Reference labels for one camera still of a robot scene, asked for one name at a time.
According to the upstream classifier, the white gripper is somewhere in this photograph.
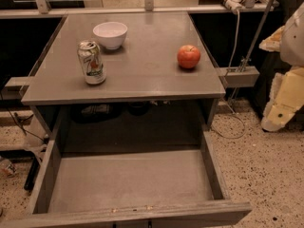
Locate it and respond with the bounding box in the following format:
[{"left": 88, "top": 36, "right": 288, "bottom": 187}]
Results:
[{"left": 258, "top": 3, "right": 304, "bottom": 132}]

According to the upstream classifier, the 7up soda can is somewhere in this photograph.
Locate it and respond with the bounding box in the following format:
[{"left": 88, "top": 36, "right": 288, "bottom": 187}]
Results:
[{"left": 77, "top": 40, "right": 105, "bottom": 85}]

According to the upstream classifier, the open grey top drawer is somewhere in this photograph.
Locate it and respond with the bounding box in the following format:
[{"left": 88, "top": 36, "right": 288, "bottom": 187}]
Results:
[{"left": 0, "top": 104, "right": 253, "bottom": 228}]

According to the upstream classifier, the metal diagonal rod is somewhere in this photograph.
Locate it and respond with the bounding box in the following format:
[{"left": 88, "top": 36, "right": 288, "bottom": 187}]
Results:
[{"left": 237, "top": 0, "right": 275, "bottom": 72}]

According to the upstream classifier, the red apple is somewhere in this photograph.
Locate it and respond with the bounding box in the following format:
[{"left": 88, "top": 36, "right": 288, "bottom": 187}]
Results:
[{"left": 177, "top": 45, "right": 200, "bottom": 69}]

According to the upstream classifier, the grey cabinet counter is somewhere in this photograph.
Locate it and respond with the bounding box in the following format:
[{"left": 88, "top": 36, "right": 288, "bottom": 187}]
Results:
[{"left": 22, "top": 12, "right": 225, "bottom": 105}]

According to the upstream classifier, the white ceramic bowl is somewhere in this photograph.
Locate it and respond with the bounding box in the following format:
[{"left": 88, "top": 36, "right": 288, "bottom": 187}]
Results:
[{"left": 93, "top": 22, "right": 128, "bottom": 49}]

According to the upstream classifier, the plastic bottle on floor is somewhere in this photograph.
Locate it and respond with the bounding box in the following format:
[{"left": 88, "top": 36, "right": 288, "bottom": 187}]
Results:
[{"left": 0, "top": 156, "right": 16, "bottom": 176}]

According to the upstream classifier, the grey side bracket block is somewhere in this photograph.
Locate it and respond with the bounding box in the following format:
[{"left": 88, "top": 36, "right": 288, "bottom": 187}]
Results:
[{"left": 216, "top": 66, "right": 259, "bottom": 88}]

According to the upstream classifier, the white power cable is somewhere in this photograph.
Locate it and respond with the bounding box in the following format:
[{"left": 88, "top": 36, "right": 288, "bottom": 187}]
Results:
[{"left": 211, "top": 9, "right": 247, "bottom": 141}]

